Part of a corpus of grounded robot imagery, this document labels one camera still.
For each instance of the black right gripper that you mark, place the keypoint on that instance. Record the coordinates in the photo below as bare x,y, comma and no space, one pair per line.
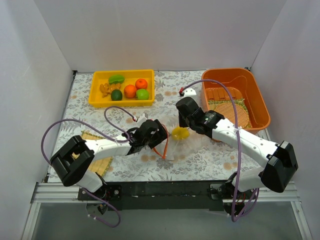
183,115

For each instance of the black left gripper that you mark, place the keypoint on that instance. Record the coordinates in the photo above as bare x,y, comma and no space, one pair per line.
158,135

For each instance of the yellow fake lemon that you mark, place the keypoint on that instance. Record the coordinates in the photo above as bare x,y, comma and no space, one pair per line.
180,133

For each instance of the clear zip top bag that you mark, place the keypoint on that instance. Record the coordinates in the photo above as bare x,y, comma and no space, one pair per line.
172,150

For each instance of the light green fake apple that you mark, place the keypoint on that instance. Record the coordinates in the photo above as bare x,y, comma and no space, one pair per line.
142,94

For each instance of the orange fake tangerine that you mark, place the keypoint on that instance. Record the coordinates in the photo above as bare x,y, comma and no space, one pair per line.
141,83
130,91

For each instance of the dark green fake avocado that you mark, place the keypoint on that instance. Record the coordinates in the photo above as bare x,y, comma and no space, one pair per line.
116,95

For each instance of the green fake pepper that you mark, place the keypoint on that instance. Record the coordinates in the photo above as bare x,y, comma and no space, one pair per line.
116,79

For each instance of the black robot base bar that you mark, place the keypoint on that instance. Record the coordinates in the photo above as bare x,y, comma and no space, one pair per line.
213,195

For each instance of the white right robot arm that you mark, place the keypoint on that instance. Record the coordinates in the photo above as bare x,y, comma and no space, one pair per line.
277,162

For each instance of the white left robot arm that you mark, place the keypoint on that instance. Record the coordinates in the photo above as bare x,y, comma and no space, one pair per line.
71,162

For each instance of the green bamboo mat in tub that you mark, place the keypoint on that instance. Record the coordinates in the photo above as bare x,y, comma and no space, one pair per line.
240,102

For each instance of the round woven bamboo basket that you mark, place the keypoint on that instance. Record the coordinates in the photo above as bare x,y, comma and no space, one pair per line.
241,115

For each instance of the square bamboo mat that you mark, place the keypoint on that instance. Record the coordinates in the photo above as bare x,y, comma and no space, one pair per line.
101,166

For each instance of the orange plastic tub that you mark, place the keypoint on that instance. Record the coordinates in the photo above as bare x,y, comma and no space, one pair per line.
252,113

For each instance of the yellow plastic tray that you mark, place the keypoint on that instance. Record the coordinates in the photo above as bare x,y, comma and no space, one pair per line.
101,77

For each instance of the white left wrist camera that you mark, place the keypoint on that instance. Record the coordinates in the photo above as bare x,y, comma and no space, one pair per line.
142,118

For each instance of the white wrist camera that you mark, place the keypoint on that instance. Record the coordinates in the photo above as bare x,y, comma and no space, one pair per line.
142,118
189,92

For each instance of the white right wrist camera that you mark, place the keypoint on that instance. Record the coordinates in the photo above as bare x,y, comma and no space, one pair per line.
189,92

